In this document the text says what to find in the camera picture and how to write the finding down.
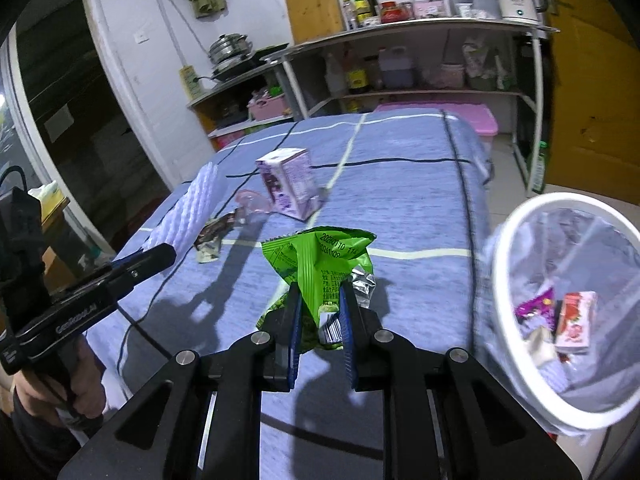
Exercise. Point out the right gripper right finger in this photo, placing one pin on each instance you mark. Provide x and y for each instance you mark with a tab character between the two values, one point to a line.
444	415

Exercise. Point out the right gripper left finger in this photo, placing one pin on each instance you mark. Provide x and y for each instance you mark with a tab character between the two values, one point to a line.
199	416

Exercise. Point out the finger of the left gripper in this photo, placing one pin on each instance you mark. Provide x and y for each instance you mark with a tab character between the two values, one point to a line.
126	273

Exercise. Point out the white foam fruit net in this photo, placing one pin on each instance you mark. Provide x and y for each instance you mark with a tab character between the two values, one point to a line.
553	373

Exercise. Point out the cream paper bag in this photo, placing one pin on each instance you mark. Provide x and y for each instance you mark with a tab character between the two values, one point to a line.
540	347

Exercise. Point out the pink strawberry milk carton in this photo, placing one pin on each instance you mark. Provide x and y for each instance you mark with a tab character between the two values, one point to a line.
573	331

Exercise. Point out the green snack bag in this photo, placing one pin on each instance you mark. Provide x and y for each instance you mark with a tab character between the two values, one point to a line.
319	260

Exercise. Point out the white trash bin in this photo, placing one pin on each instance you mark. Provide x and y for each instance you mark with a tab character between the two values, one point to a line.
572	243

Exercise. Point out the metal kitchen shelf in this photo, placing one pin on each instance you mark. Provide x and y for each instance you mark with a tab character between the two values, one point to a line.
464	61

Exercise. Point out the left hand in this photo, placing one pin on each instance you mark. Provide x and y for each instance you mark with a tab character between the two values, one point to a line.
42	397

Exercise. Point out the brown candy wrapper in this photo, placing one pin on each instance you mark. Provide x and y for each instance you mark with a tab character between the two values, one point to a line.
250	206

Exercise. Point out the purple snack wrapper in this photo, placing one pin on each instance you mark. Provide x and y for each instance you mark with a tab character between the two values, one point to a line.
541	307

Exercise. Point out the purple milk carton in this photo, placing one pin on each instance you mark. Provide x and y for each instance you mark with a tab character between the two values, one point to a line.
290	182

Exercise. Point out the yellow power strip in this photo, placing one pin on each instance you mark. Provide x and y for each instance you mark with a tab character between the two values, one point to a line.
191	82

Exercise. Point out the black induction cooker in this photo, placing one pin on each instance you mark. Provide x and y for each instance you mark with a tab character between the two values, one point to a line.
243	63

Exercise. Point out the pink plastic basket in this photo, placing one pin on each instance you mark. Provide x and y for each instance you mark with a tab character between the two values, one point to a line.
269	107

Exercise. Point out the blue checked tablecloth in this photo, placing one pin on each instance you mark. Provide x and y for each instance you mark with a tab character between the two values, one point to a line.
406	201

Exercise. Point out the steel pot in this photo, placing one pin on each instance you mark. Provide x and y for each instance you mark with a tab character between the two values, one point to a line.
229	47

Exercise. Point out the cooking oil bottle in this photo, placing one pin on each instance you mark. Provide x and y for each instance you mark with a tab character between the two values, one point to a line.
355	74

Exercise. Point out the yellow wooden door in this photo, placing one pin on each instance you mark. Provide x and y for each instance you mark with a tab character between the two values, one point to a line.
594	127

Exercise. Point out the wooden cutting board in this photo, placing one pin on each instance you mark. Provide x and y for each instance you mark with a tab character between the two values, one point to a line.
314	19

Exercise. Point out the clear plastic bottle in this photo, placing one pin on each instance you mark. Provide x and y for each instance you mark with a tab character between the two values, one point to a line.
350	15

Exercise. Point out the green cap sauce bottle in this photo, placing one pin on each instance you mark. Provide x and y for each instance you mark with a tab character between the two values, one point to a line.
362	11

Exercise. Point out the dark soy sauce bottle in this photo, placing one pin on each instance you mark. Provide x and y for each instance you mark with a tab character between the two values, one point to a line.
373	6

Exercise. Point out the red lidded jar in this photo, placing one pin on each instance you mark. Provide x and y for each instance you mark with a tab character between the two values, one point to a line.
393	12

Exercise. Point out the clear plastic storage box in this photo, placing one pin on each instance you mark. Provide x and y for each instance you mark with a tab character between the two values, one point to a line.
480	9

